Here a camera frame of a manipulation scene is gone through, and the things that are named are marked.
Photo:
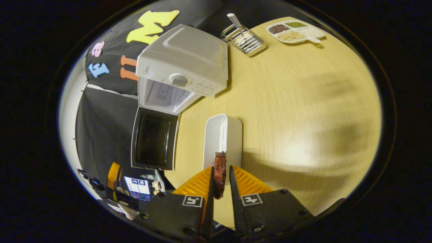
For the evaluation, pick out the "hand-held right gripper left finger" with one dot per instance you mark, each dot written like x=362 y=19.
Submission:
x=175 y=216

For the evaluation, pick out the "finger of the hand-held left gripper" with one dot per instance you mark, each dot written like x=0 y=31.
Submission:
x=114 y=173

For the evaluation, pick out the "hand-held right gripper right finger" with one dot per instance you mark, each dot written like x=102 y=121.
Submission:
x=266 y=212

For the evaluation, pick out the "brown meat piece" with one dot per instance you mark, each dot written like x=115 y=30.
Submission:
x=220 y=175

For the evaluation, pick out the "white microwave oven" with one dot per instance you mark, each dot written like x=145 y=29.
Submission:
x=189 y=57

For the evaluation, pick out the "white container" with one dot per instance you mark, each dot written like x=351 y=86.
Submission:
x=159 y=182

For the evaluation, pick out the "white rectangular ribbed tray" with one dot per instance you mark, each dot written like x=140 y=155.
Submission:
x=216 y=135

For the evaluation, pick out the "white divided dish with beans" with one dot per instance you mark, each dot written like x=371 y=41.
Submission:
x=295 y=32

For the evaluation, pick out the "white utensil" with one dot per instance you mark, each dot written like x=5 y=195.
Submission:
x=234 y=21

